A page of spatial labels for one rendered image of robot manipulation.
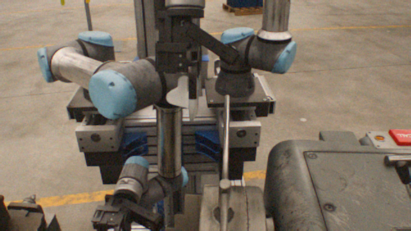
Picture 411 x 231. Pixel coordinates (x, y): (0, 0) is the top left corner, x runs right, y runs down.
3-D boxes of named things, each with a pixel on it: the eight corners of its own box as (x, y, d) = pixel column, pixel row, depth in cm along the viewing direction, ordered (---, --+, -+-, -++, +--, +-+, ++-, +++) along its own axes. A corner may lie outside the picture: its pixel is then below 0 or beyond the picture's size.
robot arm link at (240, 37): (229, 56, 129) (230, 22, 122) (261, 63, 123) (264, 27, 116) (213, 66, 120) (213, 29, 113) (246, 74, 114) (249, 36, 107)
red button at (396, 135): (408, 135, 83) (411, 129, 82) (419, 149, 78) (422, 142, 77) (386, 135, 84) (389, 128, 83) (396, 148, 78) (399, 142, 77)
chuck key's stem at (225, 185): (228, 227, 63) (231, 187, 57) (217, 227, 64) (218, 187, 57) (228, 218, 65) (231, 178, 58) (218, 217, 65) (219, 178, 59)
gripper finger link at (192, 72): (189, 96, 65) (189, 51, 63) (198, 97, 65) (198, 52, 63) (186, 100, 61) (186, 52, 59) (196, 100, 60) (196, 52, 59)
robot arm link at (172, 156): (172, 42, 91) (171, 172, 118) (138, 51, 84) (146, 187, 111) (201, 56, 84) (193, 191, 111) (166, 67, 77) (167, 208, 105)
